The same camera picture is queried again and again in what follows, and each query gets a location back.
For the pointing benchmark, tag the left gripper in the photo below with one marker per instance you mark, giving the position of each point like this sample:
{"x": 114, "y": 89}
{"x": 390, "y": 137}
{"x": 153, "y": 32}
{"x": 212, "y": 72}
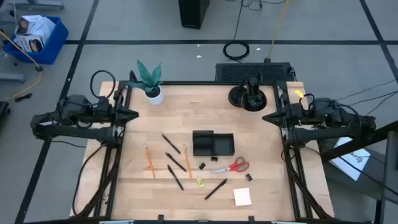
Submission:
{"x": 107, "y": 110}

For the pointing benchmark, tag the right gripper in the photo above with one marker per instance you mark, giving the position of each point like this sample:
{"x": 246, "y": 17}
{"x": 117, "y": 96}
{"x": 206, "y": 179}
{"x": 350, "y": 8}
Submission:
{"x": 295, "y": 112}

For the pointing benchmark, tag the yellow pencil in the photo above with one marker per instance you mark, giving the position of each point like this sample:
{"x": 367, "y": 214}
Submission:
{"x": 149, "y": 160}
{"x": 187, "y": 161}

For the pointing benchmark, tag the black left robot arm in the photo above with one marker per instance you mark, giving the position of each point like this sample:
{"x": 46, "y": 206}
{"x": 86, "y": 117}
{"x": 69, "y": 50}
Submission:
{"x": 77, "y": 133}

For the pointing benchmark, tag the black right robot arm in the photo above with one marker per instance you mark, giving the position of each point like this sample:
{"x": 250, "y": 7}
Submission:
{"x": 326, "y": 133}

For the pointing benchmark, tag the black mesh desk organizer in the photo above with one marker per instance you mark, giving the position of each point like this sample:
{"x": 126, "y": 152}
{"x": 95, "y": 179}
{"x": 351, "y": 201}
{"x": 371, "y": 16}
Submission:
{"x": 222, "y": 146}

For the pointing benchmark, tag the black desk lamp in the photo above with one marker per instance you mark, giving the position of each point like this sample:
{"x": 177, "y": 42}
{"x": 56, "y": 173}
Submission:
{"x": 253, "y": 101}

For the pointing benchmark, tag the green plant in white pot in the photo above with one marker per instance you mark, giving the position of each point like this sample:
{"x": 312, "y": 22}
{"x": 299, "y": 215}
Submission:
{"x": 154, "y": 97}

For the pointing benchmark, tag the black perforated computer case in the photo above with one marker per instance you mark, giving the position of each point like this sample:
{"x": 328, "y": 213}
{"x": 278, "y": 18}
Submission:
{"x": 252, "y": 72}

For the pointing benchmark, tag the black pen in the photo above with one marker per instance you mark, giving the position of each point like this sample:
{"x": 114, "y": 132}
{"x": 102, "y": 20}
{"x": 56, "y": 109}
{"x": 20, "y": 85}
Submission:
{"x": 175, "y": 177}
{"x": 175, "y": 162}
{"x": 171, "y": 144}
{"x": 215, "y": 189}

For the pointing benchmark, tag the pink sticky note pad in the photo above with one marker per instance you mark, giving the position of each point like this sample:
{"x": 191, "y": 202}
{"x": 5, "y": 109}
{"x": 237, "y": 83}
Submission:
{"x": 242, "y": 197}

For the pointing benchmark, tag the white paper sheet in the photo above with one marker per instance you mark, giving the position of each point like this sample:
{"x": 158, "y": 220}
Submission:
{"x": 354, "y": 161}

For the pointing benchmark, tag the blue plastic bin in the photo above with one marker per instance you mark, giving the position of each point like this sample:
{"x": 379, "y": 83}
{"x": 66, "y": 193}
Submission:
{"x": 53, "y": 46}

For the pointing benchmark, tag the small black floor object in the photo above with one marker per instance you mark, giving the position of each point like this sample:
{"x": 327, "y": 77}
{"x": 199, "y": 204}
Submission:
{"x": 23, "y": 97}

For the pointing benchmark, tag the grey cart leg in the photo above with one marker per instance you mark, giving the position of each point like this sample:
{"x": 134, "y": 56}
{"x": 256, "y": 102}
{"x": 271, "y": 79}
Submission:
{"x": 37, "y": 5}
{"x": 12, "y": 77}

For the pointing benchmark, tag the black computer tower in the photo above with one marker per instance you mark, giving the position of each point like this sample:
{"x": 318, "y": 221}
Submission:
{"x": 192, "y": 12}

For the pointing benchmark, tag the small white printed box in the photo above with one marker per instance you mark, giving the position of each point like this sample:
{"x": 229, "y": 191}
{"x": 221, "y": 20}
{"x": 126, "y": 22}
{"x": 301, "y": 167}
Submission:
{"x": 28, "y": 43}

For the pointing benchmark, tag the large white printed box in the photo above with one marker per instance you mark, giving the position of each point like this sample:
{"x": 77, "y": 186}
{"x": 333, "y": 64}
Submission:
{"x": 37, "y": 26}

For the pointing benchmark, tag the black diagonal frame beam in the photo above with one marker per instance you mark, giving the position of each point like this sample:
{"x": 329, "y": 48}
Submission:
{"x": 385, "y": 131}

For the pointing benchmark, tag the grey metal post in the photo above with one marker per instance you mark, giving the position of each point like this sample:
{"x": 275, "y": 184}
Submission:
{"x": 390, "y": 174}

